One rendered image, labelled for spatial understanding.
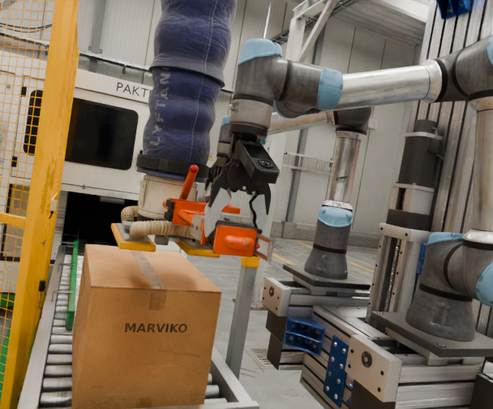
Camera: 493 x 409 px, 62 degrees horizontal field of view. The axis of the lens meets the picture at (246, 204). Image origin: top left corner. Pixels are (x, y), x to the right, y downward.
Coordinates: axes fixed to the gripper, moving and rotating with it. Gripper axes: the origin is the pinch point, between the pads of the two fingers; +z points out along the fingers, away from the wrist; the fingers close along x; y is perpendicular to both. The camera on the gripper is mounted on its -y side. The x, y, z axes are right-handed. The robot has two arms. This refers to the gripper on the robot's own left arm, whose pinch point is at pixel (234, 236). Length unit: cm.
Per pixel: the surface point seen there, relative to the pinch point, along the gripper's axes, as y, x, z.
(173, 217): 31.5, 4.9, 1.6
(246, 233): -3.6, -0.8, -1.3
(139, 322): 52, 6, 36
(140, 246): 43.5, 9.9, 11.8
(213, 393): 65, -27, 67
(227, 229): -3.6, 2.9, -1.6
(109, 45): 933, 17, -266
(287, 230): 913, -498, 98
